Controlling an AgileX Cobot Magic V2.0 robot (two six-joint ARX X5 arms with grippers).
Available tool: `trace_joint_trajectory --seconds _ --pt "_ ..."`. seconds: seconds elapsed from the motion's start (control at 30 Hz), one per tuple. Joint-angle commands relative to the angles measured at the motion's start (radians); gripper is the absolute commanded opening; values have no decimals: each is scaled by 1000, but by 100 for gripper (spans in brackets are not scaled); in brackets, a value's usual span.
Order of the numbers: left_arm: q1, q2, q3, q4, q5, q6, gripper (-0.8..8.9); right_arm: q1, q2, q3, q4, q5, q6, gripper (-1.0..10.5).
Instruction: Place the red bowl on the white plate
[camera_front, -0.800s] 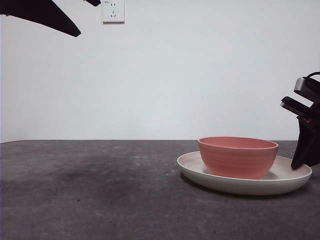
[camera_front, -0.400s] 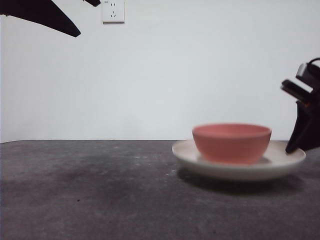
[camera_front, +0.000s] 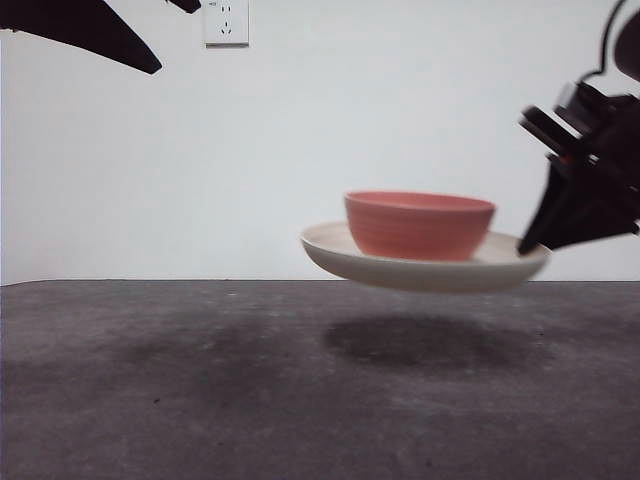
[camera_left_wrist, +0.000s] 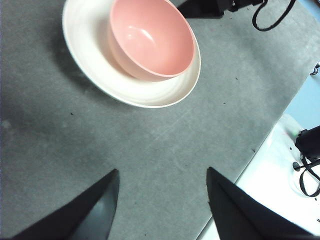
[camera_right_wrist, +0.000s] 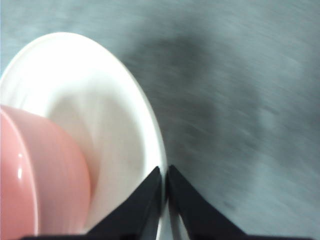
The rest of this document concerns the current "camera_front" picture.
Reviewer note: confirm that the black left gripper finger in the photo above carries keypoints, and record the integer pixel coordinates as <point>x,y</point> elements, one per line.
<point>75,20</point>
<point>190,4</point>

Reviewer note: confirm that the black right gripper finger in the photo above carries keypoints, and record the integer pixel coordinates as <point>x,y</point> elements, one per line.
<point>552,200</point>
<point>605,215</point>

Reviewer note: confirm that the red ribbed bowl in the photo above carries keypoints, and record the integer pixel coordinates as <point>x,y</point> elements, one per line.
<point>417,227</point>

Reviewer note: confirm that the white round plate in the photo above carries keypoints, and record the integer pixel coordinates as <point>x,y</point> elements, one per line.
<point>425,277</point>

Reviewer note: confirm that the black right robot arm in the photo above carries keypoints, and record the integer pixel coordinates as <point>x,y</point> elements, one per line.
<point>631,45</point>

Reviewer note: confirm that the white wall socket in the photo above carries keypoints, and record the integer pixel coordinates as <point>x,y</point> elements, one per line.
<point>226,25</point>

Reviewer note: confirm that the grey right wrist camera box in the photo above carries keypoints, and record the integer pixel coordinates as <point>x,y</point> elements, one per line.
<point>566,100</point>

